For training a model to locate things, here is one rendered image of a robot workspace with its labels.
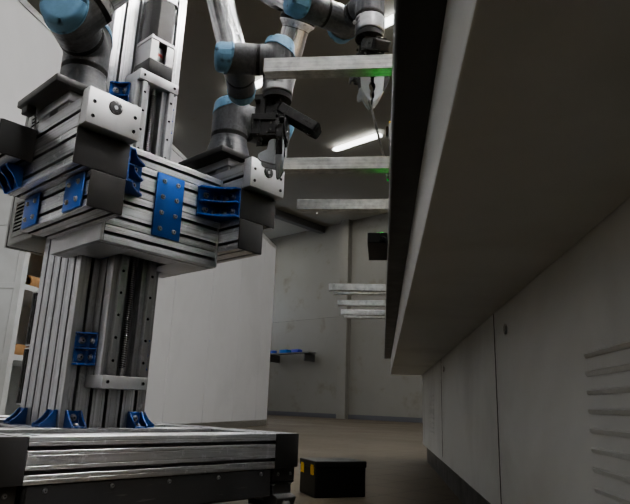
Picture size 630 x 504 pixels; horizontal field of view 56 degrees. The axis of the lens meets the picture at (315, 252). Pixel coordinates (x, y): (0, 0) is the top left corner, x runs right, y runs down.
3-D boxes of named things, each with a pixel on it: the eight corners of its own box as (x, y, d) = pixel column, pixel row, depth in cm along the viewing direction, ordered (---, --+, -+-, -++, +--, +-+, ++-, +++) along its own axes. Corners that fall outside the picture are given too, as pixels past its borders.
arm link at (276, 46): (262, 48, 151) (295, 51, 151) (259, 87, 148) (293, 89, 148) (261, 29, 143) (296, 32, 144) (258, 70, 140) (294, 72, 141)
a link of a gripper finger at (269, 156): (258, 179, 138) (260, 142, 141) (283, 178, 138) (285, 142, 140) (255, 173, 135) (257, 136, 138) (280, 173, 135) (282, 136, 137)
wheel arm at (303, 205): (296, 212, 160) (296, 197, 161) (298, 216, 163) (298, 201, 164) (460, 212, 155) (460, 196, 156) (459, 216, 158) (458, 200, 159)
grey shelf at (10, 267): (-83, 452, 307) (-29, 172, 346) (31, 443, 392) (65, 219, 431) (-8, 457, 297) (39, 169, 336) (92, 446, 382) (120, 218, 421)
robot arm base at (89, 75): (37, 102, 153) (43, 68, 156) (92, 123, 164) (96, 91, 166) (65, 83, 143) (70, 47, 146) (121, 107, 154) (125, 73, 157)
